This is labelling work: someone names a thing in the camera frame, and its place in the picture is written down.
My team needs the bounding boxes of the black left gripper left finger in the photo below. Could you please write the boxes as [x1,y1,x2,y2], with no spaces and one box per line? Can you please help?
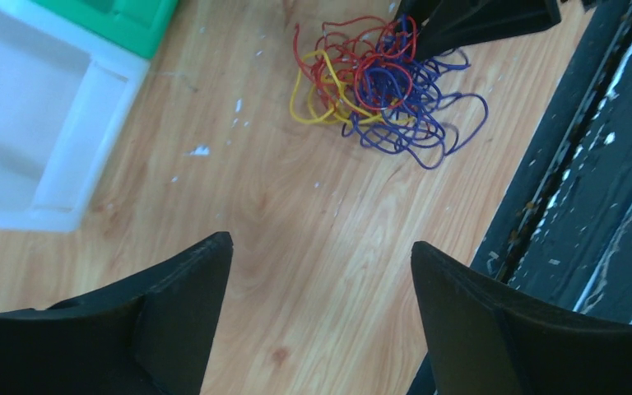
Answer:
[0,231,233,394]

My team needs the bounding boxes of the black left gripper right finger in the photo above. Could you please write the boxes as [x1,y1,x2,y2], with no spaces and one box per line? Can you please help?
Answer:
[411,241,632,394]

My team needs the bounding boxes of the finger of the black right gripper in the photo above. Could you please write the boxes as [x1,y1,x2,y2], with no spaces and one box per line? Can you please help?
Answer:
[393,0,561,61]

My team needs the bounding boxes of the coloured wire bundle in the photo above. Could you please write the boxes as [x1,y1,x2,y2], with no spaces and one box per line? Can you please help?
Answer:
[288,14,490,171]

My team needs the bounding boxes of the white plastic bin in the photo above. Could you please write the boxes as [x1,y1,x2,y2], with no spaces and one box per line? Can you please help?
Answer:
[0,1,149,232]

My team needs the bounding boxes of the green plastic bin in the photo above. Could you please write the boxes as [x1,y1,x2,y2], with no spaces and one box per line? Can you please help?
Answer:
[35,0,178,59]

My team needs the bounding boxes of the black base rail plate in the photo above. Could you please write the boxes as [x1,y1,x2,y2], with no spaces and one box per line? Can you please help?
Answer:
[410,1,632,394]

